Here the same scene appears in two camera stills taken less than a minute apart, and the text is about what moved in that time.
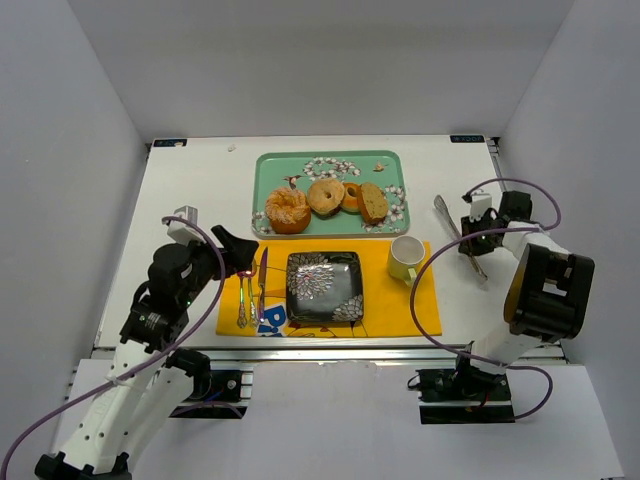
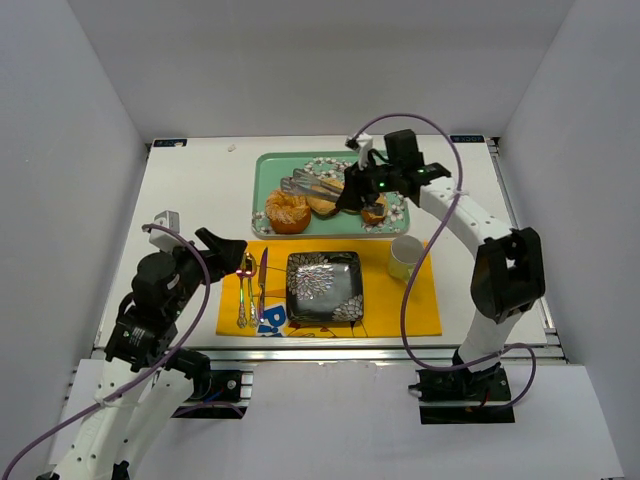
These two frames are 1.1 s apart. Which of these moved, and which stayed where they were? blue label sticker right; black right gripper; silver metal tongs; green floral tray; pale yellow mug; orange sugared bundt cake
Moved: silver metal tongs; black right gripper
Stayed: orange sugared bundt cake; green floral tray; blue label sticker right; pale yellow mug
